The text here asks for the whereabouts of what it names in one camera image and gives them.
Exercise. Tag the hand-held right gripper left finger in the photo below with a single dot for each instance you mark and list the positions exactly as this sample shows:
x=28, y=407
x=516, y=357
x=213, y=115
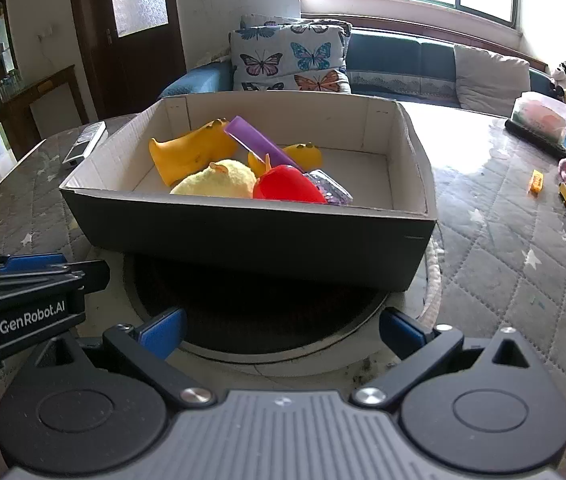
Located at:
x=163, y=330

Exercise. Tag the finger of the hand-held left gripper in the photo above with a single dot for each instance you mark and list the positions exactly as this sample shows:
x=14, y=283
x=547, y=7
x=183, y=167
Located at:
x=93, y=275
x=33, y=262

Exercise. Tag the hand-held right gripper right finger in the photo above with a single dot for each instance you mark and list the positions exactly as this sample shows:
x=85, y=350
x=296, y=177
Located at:
x=403, y=330

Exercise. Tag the grey cardboard box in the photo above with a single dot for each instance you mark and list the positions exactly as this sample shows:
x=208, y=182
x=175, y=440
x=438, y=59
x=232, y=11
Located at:
x=243, y=250

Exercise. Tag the large yellow rubber duck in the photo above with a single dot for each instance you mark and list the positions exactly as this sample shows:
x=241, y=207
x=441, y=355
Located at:
x=188, y=152

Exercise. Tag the yellow plush chick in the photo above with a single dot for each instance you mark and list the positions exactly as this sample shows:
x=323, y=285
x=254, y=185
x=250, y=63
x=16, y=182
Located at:
x=218, y=182

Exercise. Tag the red plush toy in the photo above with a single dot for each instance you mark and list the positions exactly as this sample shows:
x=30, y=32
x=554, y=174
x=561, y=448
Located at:
x=288, y=187

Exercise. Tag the clear plastic container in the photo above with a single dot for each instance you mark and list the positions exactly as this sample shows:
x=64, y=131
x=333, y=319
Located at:
x=538, y=115

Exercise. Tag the round black turntable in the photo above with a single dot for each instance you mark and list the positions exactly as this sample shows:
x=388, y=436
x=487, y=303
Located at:
x=263, y=320

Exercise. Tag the white remote control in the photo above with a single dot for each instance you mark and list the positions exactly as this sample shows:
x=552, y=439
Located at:
x=85, y=144

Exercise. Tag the purple sequin pouch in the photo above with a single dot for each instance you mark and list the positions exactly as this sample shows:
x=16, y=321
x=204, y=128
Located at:
x=330, y=190

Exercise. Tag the dark wooden sideboard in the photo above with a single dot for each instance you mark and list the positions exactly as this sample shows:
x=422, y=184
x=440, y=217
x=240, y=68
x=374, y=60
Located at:
x=48, y=95

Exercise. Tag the small yellow toy block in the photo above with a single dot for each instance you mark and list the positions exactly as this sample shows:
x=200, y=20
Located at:
x=536, y=182

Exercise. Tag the small yellow rubber duck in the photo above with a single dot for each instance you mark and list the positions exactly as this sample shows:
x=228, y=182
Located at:
x=305, y=155

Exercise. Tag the dark wooden door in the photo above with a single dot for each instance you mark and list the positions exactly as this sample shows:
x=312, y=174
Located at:
x=138, y=70

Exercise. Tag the white sofa cushion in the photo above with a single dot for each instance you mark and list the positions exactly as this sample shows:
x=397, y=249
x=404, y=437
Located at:
x=490, y=80

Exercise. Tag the blue sofa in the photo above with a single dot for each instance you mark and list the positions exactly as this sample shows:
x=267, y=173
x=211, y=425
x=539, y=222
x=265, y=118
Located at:
x=388, y=57

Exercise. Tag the butterfly print pillow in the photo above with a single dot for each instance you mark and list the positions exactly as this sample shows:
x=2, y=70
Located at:
x=263, y=20
x=288, y=60

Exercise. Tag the black and white plush toy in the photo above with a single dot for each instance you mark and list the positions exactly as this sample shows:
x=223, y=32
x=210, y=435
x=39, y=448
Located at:
x=560, y=77

